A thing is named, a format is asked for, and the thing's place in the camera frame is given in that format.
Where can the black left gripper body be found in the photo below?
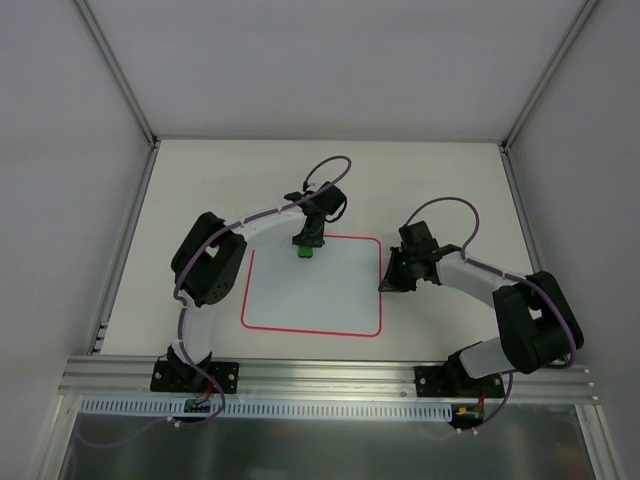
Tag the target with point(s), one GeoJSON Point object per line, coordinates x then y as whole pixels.
{"type": "Point", "coordinates": [308, 238]}

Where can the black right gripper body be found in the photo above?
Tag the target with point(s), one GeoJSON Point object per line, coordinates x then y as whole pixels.
{"type": "Point", "coordinates": [397, 268]}

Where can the green whiteboard eraser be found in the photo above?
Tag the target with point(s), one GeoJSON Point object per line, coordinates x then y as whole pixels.
{"type": "Point", "coordinates": [305, 252]}

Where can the pink framed whiteboard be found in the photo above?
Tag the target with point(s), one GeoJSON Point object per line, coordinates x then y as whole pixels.
{"type": "Point", "coordinates": [334, 292]}

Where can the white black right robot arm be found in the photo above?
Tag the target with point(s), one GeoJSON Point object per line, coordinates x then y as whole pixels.
{"type": "Point", "coordinates": [536, 325]}

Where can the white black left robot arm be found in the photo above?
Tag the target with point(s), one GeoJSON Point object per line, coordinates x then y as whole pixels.
{"type": "Point", "coordinates": [207, 264]}

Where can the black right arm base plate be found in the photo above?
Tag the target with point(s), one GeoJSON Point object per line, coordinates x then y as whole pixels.
{"type": "Point", "coordinates": [446, 381]}

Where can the aluminium right frame post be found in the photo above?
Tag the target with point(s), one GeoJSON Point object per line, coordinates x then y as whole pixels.
{"type": "Point", "coordinates": [558, 56]}

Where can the aluminium frame post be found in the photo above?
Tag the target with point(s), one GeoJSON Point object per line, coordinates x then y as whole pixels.
{"type": "Point", "coordinates": [558, 56]}
{"type": "Point", "coordinates": [109, 58]}

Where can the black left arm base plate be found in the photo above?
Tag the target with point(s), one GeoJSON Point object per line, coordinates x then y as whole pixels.
{"type": "Point", "coordinates": [222, 377]}

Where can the aluminium mounting rail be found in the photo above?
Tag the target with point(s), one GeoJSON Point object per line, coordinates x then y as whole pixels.
{"type": "Point", "coordinates": [318, 380]}

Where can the white slotted cable duct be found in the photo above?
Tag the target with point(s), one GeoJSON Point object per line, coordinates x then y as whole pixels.
{"type": "Point", "coordinates": [253, 408]}

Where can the aluminium left frame post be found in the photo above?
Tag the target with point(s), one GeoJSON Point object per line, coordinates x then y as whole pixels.
{"type": "Point", "coordinates": [109, 58]}

